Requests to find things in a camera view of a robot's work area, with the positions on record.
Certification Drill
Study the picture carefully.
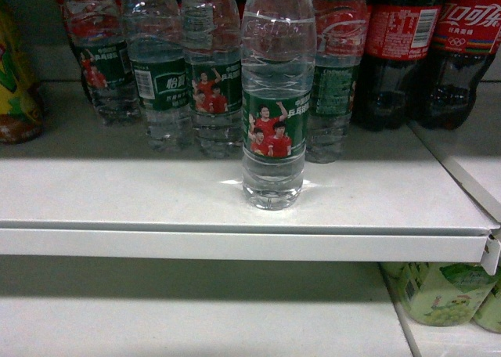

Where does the clear water bottle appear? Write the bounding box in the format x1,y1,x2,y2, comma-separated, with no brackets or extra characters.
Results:
241,0,316,211

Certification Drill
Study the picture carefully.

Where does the water bottle athletes label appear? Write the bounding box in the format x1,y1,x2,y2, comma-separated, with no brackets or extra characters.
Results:
182,0,243,159

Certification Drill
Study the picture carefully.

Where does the white metal shelf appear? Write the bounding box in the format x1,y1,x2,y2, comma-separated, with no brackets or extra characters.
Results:
1,82,500,267

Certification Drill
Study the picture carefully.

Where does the water bottle behind front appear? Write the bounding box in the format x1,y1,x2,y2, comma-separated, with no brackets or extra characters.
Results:
306,0,369,164

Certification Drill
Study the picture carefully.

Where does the water bottle barcode label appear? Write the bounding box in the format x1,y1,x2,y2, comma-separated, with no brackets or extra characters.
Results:
121,0,193,151

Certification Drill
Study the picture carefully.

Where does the far left water bottle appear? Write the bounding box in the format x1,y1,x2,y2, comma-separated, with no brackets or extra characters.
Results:
63,0,141,126

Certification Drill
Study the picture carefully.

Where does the cola bottle red label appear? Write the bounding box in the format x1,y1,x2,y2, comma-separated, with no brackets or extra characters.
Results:
351,0,441,131

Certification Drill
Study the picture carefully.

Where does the yellow iced tea bottle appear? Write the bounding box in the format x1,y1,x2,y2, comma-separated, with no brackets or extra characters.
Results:
1,1,44,144

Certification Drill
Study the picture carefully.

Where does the cola bottle olympic label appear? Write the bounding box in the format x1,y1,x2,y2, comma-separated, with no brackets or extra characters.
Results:
410,0,500,130

